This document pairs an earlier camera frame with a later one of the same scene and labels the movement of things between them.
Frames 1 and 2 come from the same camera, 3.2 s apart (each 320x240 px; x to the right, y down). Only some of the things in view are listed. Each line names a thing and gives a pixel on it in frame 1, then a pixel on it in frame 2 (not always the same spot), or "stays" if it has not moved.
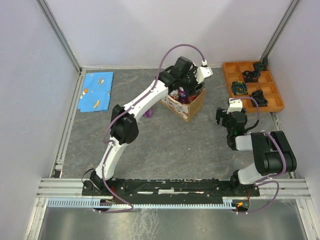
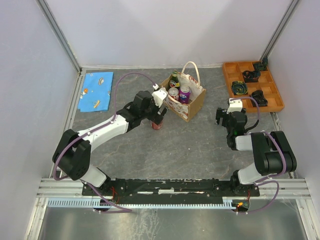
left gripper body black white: (195, 81) -> (155, 116)
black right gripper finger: (220, 113) stays
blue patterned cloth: (95, 93) stays
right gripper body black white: (225, 121) stays
